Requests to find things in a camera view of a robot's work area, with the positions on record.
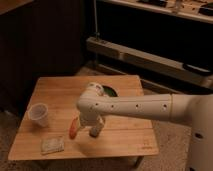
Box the metal pole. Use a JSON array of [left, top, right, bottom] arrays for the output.
[[93, 0, 100, 40]]

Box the clear plastic cup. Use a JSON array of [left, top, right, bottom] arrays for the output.
[[28, 103, 49, 127]]

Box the green plate with items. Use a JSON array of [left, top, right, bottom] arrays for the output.
[[103, 86, 117, 97]]

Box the wooden folding table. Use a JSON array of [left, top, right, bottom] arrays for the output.
[[8, 75, 159, 160]]

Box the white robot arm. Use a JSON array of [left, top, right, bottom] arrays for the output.
[[77, 82, 213, 171]]

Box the long grey bench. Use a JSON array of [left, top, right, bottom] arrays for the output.
[[86, 37, 213, 90]]

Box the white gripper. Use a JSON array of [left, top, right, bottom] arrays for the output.
[[78, 114, 102, 129]]

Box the white sponge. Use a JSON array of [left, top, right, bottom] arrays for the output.
[[41, 136, 64, 155]]

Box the black object on bench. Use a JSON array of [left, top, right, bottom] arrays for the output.
[[182, 63, 213, 76]]

